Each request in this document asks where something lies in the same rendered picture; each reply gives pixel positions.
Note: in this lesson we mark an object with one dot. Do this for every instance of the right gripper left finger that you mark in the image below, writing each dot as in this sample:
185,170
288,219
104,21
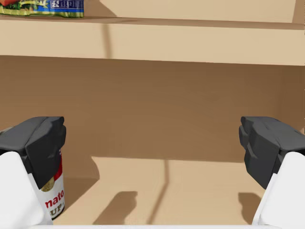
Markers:
31,148

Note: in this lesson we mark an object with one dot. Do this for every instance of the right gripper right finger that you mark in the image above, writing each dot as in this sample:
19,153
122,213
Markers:
274,148

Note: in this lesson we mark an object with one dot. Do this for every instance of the red and white can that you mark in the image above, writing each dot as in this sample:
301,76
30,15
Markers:
56,200

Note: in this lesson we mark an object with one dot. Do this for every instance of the pale wooden shelf unit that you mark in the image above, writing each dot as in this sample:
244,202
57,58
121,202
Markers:
155,107

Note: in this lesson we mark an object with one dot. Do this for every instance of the green and blue rectangular can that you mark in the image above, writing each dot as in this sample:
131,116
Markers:
35,7

